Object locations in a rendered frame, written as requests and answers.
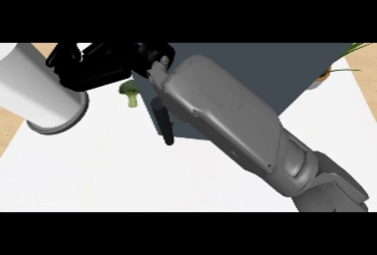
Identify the dark grey cabinet door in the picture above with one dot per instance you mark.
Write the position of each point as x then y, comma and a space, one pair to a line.
280, 71

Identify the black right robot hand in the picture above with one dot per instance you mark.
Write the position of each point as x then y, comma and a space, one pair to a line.
98, 68

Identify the potted green plant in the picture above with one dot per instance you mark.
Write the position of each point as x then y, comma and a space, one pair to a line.
322, 79

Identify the green broccoli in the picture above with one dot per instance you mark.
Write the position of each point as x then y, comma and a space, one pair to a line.
131, 90

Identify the white cylinder with grey rim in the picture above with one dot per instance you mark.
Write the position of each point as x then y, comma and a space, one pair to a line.
35, 89

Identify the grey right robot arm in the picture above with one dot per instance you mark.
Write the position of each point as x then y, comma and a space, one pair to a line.
221, 109

